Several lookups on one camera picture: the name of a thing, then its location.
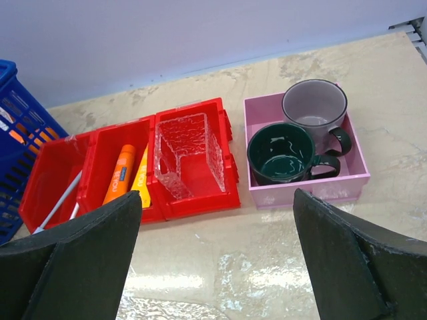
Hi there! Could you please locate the red middle bin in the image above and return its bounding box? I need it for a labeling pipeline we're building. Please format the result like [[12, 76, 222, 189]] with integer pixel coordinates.
[[77, 115, 165, 224]]

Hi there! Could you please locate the red left bin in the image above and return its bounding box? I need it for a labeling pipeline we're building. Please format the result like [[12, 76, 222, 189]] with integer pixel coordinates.
[[19, 133, 91, 233]]

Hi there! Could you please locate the white toothbrush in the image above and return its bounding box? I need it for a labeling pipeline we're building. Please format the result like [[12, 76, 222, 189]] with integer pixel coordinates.
[[69, 202, 79, 220]]

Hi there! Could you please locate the red bin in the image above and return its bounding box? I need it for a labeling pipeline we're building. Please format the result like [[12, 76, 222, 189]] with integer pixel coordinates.
[[77, 115, 165, 224], [149, 97, 241, 220], [19, 133, 91, 233]]

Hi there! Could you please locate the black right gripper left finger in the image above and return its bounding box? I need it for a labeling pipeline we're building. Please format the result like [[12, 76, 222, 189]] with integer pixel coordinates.
[[1, 191, 142, 319]]

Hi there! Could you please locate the dark green mug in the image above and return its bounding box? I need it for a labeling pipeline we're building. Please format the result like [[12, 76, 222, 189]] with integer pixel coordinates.
[[247, 123, 341, 186]]

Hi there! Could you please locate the red right bin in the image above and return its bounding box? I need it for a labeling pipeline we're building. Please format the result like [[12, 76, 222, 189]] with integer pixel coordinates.
[[149, 97, 241, 220]]

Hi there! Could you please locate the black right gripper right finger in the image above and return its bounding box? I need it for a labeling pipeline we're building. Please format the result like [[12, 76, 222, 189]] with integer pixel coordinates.
[[293, 189, 426, 319]]

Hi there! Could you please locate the blue plastic basket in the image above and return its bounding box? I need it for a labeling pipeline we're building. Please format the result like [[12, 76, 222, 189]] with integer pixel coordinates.
[[1, 60, 67, 244]]

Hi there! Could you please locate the yellow toothpaste tube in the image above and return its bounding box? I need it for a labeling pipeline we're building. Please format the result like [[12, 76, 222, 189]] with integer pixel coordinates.
[[131, 147, 151, 209]]

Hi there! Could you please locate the grey-purple mug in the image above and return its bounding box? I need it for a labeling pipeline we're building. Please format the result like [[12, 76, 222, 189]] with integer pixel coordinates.
[[282, 79, 352, 157]]

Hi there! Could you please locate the pink drawer box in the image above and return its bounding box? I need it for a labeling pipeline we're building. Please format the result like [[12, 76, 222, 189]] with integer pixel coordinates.
[[244, 93, 370, 209]]

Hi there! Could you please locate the orange toothpaste tube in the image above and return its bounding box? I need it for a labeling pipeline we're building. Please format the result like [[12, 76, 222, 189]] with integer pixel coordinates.
[[103, 144, 136, 204]]

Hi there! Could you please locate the clear textured acrylic holder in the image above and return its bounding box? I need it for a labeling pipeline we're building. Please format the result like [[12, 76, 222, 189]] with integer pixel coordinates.
[[154, 113, 226, 200]]

